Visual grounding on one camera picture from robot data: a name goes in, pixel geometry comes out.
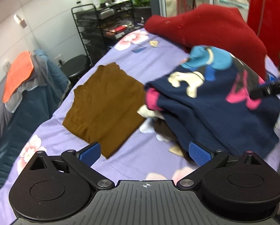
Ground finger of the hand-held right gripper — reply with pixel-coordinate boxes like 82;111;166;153
250;74;280;100

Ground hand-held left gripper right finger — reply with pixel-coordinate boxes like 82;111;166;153
176;141;262;190

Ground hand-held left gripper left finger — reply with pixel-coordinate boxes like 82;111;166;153
29;142;115;189

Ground navy cartoon print shirt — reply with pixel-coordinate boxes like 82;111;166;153
145;46;280;158

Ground purple floral bed sheet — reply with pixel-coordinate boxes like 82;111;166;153
0;27;280;225

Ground brown garment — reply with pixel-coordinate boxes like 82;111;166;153
62;62;147;159

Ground dark patterned cloth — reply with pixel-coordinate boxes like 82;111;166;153
137;105;189;157

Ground red hanging cloth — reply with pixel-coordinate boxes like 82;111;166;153
246;0;280;65

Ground teal cloth cover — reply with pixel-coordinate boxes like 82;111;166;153
0;49;71;202

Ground red garment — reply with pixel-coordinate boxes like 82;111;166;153
145;3;268;80

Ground black round stool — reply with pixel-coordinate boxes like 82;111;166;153
60;54;91;85

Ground grey cloth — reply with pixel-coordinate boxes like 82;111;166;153
4;52;49;113

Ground orange towel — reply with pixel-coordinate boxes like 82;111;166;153
2;51;34;104

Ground green potted plant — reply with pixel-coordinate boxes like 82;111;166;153
132;0;152;8

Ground wall socket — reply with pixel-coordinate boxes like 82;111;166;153
54;53;65;66

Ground black wire rack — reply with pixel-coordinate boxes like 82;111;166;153
71;0;140;67

